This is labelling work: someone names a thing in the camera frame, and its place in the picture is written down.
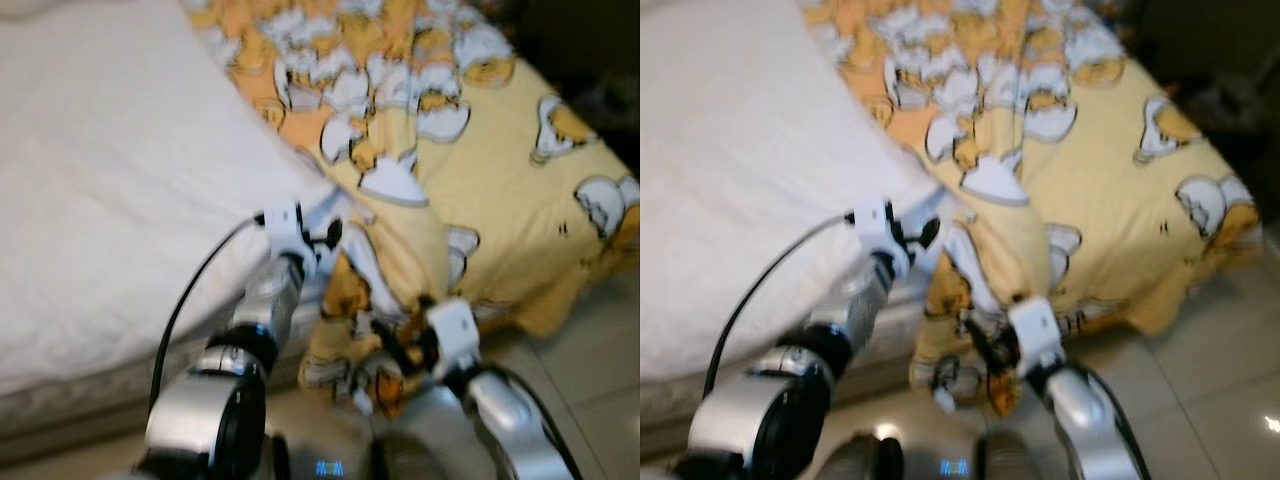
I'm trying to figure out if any yellow egg print blanket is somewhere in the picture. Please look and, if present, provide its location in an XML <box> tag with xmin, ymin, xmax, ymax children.
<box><xmin>800</xmin><ymin>0</ymin><xmax>1263</xmax><ymax>419</ymax></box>
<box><xmin>183</xmin><ymin>0</ymin><xmax>641</xmax><ymax>421</ymax></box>

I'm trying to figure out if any white quilted mattress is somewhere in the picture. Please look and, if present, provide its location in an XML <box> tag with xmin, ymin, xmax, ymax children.
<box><xmin>0</xmin><ymin>0</ymin><xmax>346</xmax><ymax>399</ymax></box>
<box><xmin>640</xmin><ymin>0</ymin><xmax>946</xmax><ymax>401</ymax></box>

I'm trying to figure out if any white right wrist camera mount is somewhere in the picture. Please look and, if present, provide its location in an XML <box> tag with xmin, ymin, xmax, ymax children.
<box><xmin>1007</xmin><ymin>296</ymin><xmax>1067</xmax><ymax>379</ymax></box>
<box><xmin>424</xmin><ymin>296</ymin><xmax>480</xmax><ymax>383</ymax></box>

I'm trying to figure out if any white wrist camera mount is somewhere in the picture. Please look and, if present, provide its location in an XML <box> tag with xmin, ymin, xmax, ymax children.
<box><xmin>424</xmin><ymin>296</ymin><xmax>480</xmax><ymax>383</ymax></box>
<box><xmin>262</xmin><ymin>200</ymin><xmax>323</xmax><ymax>279</ymax></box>
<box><xmin>852</xmin><ymin>198</ymin><xmax>913</xmax><ymax>283</ymax></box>
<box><xmin>1007</xmin><ymin>296</ymin><xmax>1067</xmax><ymax>379</ymax></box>

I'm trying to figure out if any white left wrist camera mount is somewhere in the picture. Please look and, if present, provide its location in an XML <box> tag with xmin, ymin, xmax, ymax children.
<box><xmin>262</xmin><ymin>200</ymin><xmax>323</xmax><ymax>279</ymax></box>
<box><xmin>852</xmin><ymin>198</ymin><xmax>913</xmax><ymax>283</ymax></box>

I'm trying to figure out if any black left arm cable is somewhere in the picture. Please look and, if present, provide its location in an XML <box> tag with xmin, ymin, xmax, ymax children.
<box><xmin>150</xmin><ymin>213</ymin><xmax>267</xmax><ymax>413</ymax></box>
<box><xmin>703</xmin><ymin>211</ymin><xmax>857</xmax><ymax>399</ymax></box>

